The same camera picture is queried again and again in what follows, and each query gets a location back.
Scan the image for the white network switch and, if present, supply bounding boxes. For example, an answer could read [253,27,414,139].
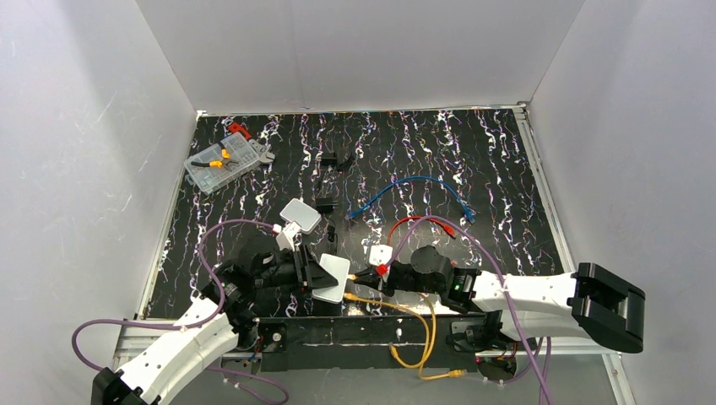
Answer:
[279,198,322,234]
[312,253,351,304]

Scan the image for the black power adapter cable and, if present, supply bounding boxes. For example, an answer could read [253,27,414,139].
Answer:
[314,195,339,244]

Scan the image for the long yellow ethernet cable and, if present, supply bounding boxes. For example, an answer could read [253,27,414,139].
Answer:
[342,292,468,382]

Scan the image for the black adapter with cable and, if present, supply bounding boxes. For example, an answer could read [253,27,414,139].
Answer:
[317,152,355,172]

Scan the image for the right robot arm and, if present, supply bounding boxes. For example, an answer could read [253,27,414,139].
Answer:
[352,246,646,354]

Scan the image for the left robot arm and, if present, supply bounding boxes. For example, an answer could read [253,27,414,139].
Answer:
[90,243,350,404]

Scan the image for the grey red adjustable wrench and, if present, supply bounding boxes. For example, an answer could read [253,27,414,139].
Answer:
[228,122,275,165]

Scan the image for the clear plastic parts box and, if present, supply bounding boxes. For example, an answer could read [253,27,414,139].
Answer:
[184,132,260,195]

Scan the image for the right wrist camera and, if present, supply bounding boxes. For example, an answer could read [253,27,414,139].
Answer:
[366,245,393,279]

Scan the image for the red ethernet cable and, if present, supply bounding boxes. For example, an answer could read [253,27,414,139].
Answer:
[387,216,458,247]

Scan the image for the blue ethernet cable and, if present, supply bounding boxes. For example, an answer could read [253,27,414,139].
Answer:
[347,175,476,224]

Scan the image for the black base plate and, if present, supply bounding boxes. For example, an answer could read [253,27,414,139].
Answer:
[254,314,499,374]

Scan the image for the yellow handled pliers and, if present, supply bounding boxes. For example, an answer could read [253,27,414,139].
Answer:
[190,148,238,170]

